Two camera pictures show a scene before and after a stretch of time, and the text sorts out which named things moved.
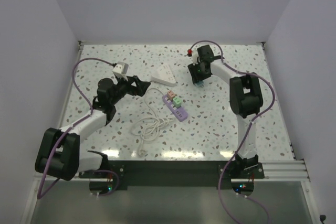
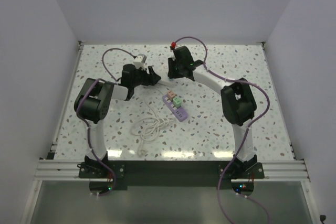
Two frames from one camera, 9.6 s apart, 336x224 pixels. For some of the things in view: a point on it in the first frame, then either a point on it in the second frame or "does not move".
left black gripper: [140, 88] → [150, 79]
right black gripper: [196, 77] → [171, 73]
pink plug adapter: [170, 94] does not move
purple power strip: [179, 112] does not move
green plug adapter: [177, 102] does not move
